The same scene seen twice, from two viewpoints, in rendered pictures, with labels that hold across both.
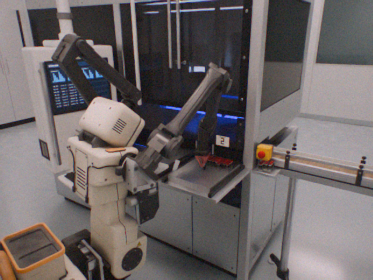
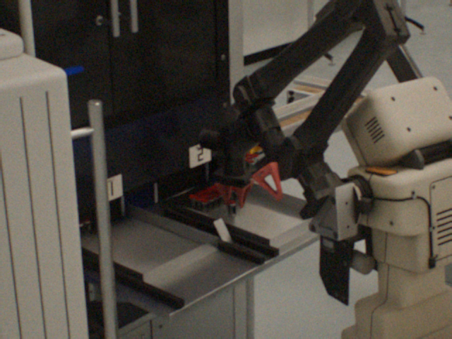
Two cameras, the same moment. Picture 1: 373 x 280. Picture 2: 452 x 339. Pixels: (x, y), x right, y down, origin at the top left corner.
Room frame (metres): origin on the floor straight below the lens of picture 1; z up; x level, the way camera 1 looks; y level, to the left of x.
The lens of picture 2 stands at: (1.21, 2.22, 1.93)
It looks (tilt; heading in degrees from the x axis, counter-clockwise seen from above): 21 degrees down; 279
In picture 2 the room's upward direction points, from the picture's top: 1 degrees counter-clockwise
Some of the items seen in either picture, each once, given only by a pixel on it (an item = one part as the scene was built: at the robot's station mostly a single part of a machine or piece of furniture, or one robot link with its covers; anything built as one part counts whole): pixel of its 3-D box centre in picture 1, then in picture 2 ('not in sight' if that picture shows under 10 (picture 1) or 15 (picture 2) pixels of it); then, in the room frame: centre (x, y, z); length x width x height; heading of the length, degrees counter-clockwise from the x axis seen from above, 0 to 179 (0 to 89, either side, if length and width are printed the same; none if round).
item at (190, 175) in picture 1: (205, 172); (253, 212); (1.49, -0.09, 0.90); 0.34 x 0.26 x 0.04; 146
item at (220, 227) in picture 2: (171, 168); (237, 237); (1.51, 0.11, 0.91); 0.14 x 0.03 x 0.06; 146
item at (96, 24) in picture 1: (93, 50); not in sight; (2.27, 0.69, 1.51); 0.49 x 0.01 x 0.59; 56
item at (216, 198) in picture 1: (183, 167); (200, 236); (1.62, 0.03, 0.87); 0.70 x 0.48 x 0.02; 56
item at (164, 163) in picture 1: (168, 153); (135, 241); (1.77, 0.13, 0.90); 0.34 x 0.26 x 0.04; 146
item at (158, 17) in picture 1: (150, 53); (27, 15); (1.97, 0.24, 1.51); 0.47 x 0.01 x 0.59; 56
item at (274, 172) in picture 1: (267, 170); not in sight; (1.57, -0.46, 0.87); 0.14 x 0.13 x 0.02; 146
